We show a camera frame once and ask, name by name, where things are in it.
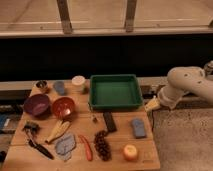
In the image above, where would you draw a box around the dark purple grape bunch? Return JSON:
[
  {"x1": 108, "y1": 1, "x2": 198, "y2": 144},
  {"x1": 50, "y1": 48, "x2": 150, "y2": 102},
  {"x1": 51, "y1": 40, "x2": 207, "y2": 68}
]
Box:
[{"x1": 94, "y1": 130, "x2": 111, "y2": 161}]

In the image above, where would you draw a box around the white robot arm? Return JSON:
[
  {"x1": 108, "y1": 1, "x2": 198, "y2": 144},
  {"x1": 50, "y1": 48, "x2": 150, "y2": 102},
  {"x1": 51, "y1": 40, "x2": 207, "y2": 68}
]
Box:
[{"x1": 145, "y1": 67, "x2": 213, "y2": 112}]

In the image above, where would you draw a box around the white plastic cup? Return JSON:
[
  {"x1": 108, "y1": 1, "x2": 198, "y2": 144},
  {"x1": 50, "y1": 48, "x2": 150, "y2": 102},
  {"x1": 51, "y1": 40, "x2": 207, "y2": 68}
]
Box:
[{"x1": 71, "y1": 75, "x2": 86, "y2": 92}]

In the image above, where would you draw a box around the small metal cup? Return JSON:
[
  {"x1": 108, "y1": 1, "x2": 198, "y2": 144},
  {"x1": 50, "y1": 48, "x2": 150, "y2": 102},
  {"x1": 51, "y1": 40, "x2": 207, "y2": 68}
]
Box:
[{"x1": 36, "y1": 80, "x2": 48, "y2": 94}]

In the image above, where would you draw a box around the blue sponge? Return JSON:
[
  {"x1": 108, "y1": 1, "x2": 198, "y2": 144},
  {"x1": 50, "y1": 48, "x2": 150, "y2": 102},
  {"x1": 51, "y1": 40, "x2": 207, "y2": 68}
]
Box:
[{"x1": 131, "y1": 118, "x2": 146, "y2": 139}]

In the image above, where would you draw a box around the green plastic tray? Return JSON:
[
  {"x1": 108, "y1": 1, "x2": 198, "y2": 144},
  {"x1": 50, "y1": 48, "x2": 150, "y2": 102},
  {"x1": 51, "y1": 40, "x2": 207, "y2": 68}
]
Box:
[{"x1": 89, "y1": 74, "x2": 143, "y2": 110}]

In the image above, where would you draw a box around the black rectangular remote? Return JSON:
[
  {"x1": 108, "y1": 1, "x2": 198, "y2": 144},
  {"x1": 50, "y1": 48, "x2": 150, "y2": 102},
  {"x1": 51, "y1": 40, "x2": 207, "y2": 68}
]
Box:
[{"x1": 103, "y1": 112, "x2": 117, "y2": 132}]

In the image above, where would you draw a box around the orange fruit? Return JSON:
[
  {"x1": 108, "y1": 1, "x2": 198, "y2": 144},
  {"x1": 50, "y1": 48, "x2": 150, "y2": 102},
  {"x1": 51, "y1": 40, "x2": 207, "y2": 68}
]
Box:
[{"x1": 123, "y1": 144, "x2": 138, "y2": 161}]

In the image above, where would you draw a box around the red bowl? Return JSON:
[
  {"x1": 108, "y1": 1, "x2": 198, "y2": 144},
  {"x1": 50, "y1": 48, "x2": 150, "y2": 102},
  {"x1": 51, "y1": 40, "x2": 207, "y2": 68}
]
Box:
[{"x1": 51, "y1": 97, "x2": 75, "y2": 119}]

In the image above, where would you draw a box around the yellow banana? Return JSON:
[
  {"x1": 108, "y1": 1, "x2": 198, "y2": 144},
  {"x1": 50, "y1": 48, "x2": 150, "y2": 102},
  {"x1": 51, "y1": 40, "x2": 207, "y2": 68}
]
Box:
[{"x1": 45, "y1": 120, "x2": 70, "y2": 143}]

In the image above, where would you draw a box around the blue grey cloth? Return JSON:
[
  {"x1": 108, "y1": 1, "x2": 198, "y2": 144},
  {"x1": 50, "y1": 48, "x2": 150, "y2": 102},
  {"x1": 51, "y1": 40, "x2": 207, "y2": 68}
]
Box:
[{"x1": 55, "y1": 133, "x2": 76, "y2": 161}]

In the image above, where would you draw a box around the purple bowl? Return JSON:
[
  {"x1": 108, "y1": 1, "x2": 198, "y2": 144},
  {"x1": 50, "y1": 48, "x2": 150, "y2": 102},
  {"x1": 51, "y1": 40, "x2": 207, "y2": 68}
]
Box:
[{"x1": 23, "y1": 94, "x2": 50, "y2": 116}]

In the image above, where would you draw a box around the black handled knife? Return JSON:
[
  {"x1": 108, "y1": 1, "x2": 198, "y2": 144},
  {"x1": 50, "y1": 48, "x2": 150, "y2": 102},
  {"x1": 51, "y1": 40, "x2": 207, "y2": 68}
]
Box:
[{"x1": 28, "y1": 140, "x2": 54, "y2": 160}]

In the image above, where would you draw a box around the black handled brush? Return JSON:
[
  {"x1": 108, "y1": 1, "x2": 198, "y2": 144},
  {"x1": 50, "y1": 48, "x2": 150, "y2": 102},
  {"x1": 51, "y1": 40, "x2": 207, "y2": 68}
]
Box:
[{"x1": 22, "y1": 121, "x2": 40, "y2": 140}]

